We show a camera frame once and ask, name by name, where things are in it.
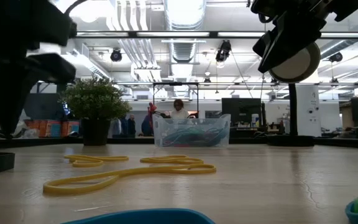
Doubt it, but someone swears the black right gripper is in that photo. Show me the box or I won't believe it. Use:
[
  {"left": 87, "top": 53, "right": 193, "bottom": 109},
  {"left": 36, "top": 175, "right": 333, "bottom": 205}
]
[{"left": 250, "top": 0, "right": 358, "bottom": 74}]

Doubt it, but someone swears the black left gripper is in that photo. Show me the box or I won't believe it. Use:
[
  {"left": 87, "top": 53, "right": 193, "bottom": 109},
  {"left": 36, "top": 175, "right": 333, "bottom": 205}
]
[{"left": 0, "top": 0, "right": 78, "bottom": 138}]

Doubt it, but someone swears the wide blue rubber band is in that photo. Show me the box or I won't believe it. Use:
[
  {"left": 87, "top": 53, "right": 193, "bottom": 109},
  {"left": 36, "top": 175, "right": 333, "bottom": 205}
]
[{"left": 203, "top": 127, "right": 229, "bottom": 147}]

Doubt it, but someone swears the long yellow rubber band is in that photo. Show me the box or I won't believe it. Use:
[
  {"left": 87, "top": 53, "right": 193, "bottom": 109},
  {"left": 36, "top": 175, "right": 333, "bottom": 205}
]
[{"left": 42, "top": 163, "right": 218, "bottom": 196}]

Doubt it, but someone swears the clear plastic bin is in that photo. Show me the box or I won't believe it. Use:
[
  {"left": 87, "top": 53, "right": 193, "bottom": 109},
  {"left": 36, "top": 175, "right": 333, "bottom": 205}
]
[{"left": 152, "top": 113, "right": 232, "bottom": 149}]

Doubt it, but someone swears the dark grey monitor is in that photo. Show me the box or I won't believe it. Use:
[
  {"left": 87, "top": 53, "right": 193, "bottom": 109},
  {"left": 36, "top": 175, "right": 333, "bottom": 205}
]
[{"left": 23, "top": 92, "right": 68, "bottom": 121}]

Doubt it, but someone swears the orange cardboard box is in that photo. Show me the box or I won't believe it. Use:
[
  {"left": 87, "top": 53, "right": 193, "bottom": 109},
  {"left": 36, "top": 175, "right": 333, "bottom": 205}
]
[
  {"left": 24, "top": 119, "right": 63, "bottom": 138},
  {"left": 60, "top": 120, "right": 81, "bottom": 138}
]

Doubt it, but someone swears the black desk lamp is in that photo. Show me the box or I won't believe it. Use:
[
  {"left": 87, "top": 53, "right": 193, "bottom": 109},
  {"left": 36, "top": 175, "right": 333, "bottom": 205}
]
[{"left": 265, "top": 42, "right": 322, "bottom": 147}]

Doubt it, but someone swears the white column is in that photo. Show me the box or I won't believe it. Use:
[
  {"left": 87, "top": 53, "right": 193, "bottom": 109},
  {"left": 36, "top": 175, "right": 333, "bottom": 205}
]
[{"left": 296, "top": 85, "right": 322, "bottom": 138}]

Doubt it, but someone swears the black monitor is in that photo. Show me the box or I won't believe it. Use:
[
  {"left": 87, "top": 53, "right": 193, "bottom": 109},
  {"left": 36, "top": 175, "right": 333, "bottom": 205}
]
[{"left": 221, "top": 97, "right": 262, "bottom": 130}]

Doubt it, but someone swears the potted green plant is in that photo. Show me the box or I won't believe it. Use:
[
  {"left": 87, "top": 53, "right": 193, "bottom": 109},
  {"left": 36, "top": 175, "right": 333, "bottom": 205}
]
[{"left": 58, "top": 76, "right": 134, "bottom": 147}]

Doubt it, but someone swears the person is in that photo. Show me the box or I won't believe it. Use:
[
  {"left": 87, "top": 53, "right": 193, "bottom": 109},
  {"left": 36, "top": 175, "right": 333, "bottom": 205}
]
[
  {"left": 119, "top": 115, "right": 129, "bottom": 138},
  {"left": 170, "top": 98, "right": 191, "bottom": 119},
  {"left": 109, "top": 117, "right": 122, "bottom": 138},
  {"left": 140, "top": 113, "right": 155, "bottom": 137},
  {"left": 126, "top": 113, "right": 137, "bottom": 138}
]

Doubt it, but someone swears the black overhead camera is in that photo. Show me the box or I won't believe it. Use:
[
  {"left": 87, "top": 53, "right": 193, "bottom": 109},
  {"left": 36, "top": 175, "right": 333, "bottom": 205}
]
[{"left": 214, "top": 39, "right": 232, "bottom": 63}]

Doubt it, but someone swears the black table frame rail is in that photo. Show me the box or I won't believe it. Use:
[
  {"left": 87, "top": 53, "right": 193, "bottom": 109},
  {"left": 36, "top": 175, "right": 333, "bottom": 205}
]
[{"left": 0, "top": 136, "right": 358, "bottom": 151}]

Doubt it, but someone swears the black overhead frame bar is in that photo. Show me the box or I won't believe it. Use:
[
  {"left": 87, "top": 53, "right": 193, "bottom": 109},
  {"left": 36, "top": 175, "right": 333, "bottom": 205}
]
[{"left": 73, "top": 30, "right": 358, "bottom": 40}]

